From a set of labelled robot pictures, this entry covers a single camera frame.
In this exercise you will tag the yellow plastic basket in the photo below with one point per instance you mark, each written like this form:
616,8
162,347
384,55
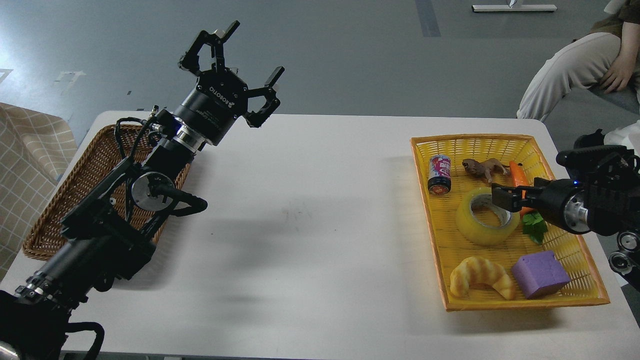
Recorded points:
449,247

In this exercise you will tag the toy carrot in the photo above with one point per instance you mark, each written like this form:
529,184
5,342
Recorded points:
533,223

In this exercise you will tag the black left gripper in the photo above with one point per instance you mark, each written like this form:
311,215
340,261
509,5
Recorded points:
215,102

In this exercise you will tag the toy croissant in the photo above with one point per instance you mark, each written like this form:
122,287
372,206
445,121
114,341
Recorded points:
479,270

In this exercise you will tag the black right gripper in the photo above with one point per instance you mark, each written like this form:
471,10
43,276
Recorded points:
561,202

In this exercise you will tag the yellow tape roll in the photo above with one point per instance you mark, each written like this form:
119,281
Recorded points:
481,222

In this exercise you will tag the soda can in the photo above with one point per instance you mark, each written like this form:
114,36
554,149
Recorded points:
439,180

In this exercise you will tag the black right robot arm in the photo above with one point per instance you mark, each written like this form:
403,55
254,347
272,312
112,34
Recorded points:
602,195

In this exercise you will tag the brown wicker basket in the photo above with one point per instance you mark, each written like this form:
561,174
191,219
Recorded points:
123,188

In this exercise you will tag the purple sponge block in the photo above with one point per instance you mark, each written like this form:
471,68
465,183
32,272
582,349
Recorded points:
539,274

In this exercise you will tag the seated person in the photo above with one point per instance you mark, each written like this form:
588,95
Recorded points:
607,56

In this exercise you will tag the white floor stand base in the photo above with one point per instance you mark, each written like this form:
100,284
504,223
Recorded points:
514,6

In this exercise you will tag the brown toy animal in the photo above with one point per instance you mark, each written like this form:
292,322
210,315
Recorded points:
485,168

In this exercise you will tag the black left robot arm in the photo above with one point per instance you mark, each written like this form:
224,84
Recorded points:
35,320

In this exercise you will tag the beige checkered cloth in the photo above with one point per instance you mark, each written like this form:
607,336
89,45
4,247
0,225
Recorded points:
35,150

